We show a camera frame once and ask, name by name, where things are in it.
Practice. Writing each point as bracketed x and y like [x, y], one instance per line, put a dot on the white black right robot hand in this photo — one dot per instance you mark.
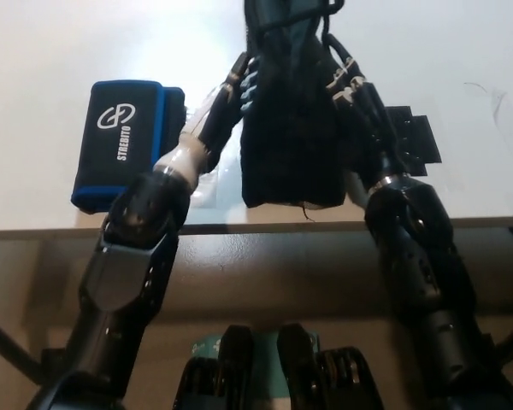
[367, 124]

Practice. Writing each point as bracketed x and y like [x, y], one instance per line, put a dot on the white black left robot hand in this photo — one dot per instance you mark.
[216, 124]

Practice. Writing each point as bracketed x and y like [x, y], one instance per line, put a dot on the black fabric lunch bag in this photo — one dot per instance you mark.
[290, 149]

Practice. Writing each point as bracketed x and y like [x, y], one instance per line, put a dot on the clear plastic sheet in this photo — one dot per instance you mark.
[196, 119]

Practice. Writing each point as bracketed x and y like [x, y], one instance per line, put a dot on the black tape marker patch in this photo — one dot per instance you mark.
[414, 136]

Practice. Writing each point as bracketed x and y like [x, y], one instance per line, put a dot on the black blue-trimmed Strebito pouch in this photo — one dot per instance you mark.
[124, 145]

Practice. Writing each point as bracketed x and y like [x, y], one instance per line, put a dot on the black patterned floor mat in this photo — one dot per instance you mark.
[51, 359]

